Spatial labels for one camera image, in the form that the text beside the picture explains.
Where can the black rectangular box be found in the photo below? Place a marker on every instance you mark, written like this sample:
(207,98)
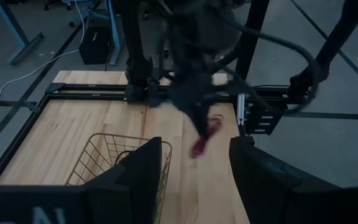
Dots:
(95,46)

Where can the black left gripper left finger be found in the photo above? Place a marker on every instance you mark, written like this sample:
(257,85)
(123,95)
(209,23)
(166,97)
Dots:
(135,186)

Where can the blue desk leg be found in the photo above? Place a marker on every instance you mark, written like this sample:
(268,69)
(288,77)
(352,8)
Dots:
(23,49)
(113,31)

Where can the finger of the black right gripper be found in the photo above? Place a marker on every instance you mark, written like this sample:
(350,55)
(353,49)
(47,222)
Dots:
(197,119)
(208,118)

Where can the black slotted bracket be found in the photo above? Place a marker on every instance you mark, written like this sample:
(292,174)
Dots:
(263,119)

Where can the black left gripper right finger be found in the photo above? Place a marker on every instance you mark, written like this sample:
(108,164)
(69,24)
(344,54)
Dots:
(259,193)

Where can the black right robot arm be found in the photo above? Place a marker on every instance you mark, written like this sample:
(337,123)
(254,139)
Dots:
(135,46)

